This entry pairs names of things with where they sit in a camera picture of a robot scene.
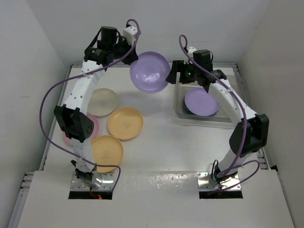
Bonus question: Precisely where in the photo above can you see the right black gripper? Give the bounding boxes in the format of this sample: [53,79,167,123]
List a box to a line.
[166,60,200,84]

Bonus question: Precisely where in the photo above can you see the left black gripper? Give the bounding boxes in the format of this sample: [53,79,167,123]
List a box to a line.
[110,37,138,66]

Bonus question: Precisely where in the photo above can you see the purple plate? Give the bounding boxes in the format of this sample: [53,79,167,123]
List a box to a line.
[130,51,171,94]
[184,88,220,116]

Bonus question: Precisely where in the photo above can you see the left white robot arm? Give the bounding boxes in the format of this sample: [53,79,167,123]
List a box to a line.
[54,25,140,184]

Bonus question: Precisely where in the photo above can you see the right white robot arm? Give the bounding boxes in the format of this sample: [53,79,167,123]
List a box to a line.
[166,47,269,183]

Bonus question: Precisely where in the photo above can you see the clear plastic bin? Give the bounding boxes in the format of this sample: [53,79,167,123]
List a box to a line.
[174,70,251,128]

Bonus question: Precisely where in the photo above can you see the cream plate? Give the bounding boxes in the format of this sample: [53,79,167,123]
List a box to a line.
[87,88,119,116]

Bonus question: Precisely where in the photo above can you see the far yellow plate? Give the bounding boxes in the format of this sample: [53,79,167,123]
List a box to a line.
[107,107,144,140]

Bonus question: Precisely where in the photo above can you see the yellow plate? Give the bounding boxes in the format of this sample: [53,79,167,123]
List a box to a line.
[107,107,144,140]
[91,135,124,166]

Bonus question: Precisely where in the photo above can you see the pink plate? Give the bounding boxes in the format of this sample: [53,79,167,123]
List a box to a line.
[62,114,99,147]

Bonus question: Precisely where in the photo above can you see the near yellow plate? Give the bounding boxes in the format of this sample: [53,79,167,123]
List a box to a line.
[91,135,124,166]

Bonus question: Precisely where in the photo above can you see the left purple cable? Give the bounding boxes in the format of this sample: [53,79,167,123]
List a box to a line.
[39,19,141,190]

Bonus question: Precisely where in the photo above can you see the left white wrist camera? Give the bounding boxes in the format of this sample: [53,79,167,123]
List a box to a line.
[123,26,138,46]

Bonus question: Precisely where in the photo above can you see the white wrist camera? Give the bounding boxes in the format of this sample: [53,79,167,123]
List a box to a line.
[123,26,138,46]
[187,46,197,58]

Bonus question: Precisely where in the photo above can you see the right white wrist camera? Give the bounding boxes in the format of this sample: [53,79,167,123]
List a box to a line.
[187,46,197,58]

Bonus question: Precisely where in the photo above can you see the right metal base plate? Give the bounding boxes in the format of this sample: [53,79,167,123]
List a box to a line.
[197,172,241,192]

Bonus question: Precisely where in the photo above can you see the metal base plate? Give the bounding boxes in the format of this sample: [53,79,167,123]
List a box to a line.
[70,170,114,192]
[197,172,241,192]

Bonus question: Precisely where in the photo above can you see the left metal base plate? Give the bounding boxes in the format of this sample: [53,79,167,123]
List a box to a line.
[70,170,114,192]

